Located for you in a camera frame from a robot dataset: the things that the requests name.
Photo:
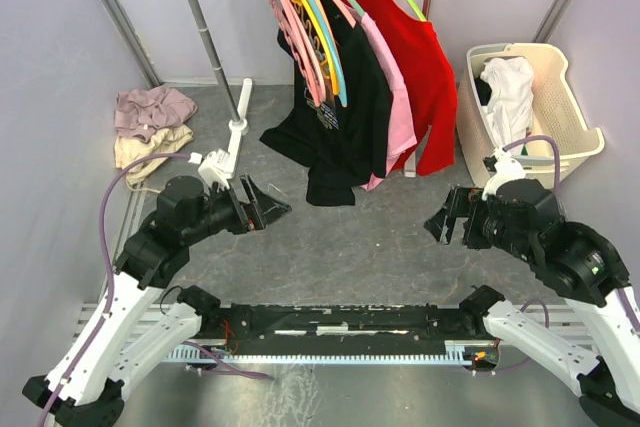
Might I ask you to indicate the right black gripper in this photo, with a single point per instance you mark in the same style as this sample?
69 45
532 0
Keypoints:
461 201

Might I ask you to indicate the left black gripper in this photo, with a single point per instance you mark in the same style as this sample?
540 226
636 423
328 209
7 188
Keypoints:
256 214

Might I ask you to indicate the white t shirt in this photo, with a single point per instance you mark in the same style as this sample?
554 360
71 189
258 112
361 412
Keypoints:
509 110

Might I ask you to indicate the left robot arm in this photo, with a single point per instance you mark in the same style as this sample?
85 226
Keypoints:
90 384

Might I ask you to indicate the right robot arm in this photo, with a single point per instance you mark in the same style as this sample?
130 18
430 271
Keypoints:
523 219

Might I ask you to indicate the pink t shirt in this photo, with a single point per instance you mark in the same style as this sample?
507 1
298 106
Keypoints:
400 136

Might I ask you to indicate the black t shirt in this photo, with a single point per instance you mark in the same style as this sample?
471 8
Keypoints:
341 146

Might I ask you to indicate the blue hanger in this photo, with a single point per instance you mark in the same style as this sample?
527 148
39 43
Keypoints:
324 52

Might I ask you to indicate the red t shirt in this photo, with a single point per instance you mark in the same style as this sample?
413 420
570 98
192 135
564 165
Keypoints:
428 77

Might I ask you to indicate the pink wavy hanger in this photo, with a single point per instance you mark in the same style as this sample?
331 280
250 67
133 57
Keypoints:
301 48

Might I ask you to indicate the dark clothes in basket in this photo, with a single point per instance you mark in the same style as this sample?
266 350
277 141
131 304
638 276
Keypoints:
483 91

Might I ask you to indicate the cream laundry basket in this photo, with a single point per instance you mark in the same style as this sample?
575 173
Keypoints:
555 111

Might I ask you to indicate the beige crumpled cloth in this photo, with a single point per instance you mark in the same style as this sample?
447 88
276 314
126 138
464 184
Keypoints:
128 150

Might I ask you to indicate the mauve crumpled cloth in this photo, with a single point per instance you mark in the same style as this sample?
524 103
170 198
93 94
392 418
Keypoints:
139 114

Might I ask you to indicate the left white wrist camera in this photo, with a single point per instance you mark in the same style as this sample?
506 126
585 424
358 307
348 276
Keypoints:
217 167

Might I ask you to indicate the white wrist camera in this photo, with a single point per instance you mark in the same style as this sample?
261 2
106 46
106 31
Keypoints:
504 169
217 167

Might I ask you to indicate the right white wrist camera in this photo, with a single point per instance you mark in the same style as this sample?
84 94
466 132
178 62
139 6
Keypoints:
504 169

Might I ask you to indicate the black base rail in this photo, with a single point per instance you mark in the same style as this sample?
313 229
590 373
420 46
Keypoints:
333 335

